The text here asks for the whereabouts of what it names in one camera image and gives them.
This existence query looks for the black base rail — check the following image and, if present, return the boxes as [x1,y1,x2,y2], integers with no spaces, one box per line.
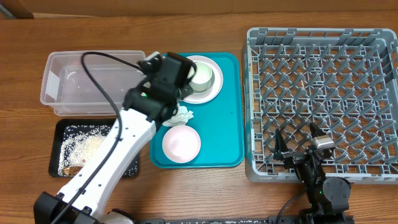
[135,215,355,224]

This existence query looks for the small pink-white bowl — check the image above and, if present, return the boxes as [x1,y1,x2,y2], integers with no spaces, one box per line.
[162,125,201,163]

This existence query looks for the teal serving tray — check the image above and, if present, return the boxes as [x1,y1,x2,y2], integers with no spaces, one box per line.
[150,52,244,169]

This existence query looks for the grey dishwasher rack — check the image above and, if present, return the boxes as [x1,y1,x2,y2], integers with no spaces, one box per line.
[243,27,397,184]

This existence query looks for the black plastic tray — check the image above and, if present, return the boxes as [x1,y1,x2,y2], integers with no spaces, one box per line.
[48,118,142,178]

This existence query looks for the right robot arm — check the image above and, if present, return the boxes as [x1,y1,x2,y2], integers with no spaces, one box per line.
[274,123,354,223]

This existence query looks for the pale green cup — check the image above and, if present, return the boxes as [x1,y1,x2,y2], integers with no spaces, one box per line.
[187,61,214,92]

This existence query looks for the white rice pile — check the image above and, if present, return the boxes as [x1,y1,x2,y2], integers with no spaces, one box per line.
[58,124,139,177]

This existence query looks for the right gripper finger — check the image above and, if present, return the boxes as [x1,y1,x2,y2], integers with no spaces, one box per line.
[274,129,289,161]
[309,123,326,138]

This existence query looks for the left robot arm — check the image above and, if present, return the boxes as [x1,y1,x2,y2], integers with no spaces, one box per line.
[34,52,197,223]

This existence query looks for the cardboard wall panel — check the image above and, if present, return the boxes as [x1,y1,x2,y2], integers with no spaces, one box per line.
[1,0,397,18]

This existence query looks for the clear plastic bin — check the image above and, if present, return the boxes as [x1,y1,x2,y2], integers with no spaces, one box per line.
[40,51,144,116]

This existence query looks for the white napkin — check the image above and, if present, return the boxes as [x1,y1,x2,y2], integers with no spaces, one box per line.
[162,105,194,127]

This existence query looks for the large white plate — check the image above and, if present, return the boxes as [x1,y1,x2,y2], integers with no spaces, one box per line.
[183,55,223,104]

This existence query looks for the grey bowl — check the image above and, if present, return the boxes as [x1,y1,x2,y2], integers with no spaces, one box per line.
[188,61,216,95]

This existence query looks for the brown food scrap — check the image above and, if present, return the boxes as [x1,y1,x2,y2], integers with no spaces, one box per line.
[62,166,82,176]

